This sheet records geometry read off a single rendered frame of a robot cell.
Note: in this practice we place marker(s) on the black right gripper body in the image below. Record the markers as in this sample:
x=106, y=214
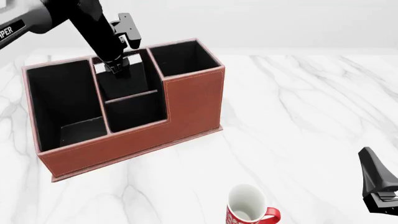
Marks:
x=384, y=205

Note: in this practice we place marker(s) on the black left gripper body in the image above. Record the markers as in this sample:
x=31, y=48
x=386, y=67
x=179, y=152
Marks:
x=115, y=65

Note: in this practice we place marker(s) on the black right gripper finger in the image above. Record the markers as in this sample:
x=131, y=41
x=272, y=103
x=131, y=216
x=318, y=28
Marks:
x=377, y=172

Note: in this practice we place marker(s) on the black book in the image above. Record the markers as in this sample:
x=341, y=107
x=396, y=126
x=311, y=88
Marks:
x=130, y=81

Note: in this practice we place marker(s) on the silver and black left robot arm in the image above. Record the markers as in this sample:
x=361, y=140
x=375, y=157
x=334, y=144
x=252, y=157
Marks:
x=93, y=25

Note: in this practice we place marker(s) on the red-brown desk caddy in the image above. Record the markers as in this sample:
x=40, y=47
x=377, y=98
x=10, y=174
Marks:
x=192, y=102

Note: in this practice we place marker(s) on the red mug with white inside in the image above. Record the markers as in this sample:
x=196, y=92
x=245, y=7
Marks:
x=245, y=203

